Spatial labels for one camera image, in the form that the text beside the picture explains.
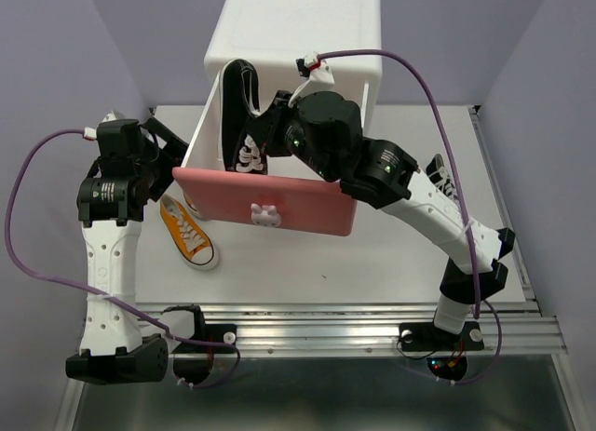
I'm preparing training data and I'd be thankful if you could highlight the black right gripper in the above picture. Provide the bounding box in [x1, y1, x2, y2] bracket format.
[246, 89, 339, 185]

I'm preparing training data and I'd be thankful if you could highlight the black canvas sneaker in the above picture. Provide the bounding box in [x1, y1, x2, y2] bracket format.
[426, 154, 459, 204]
[220, 60, 268, 175]

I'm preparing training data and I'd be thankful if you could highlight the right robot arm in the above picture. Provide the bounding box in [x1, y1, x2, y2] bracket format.
[241, 91, 515, 347]

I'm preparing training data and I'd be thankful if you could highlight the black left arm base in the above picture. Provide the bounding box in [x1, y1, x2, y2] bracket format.
[159, 304, 241, 390]

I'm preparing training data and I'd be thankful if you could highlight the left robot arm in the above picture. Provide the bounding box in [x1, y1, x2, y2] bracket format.
[65, 115, 188, 385]

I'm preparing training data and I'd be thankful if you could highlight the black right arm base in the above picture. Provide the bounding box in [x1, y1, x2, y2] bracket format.
[396, 321, 485, 384]

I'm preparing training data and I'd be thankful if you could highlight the white shoe cabinet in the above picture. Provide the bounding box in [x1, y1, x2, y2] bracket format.
[204, 0, 381, 109]

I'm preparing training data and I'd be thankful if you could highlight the orange canvas sneaker far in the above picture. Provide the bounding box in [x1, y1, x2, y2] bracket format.
[183, 193, 209, 222]

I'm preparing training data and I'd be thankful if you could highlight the orange canvas sneaker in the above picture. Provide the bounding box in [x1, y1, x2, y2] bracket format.
[159, 195, 219, 271]
[183, 193, 209, 222]

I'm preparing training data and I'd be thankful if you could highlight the orange canvas sneaker near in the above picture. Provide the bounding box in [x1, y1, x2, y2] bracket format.
[159, 195, 219, 271]

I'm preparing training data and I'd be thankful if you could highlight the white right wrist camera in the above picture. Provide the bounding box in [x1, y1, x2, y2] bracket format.
[288, 52, 335, 107]

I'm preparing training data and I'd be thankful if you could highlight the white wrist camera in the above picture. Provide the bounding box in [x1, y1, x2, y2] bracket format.
[83, 110, 124, 141]
[288, 52, 335, 107]

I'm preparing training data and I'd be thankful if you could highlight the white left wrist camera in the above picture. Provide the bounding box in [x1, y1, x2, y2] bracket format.
[83, 110, 124, 141]

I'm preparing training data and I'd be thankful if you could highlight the aluminium table edge rail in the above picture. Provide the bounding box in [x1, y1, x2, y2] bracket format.
[55, 105, 570, 431]

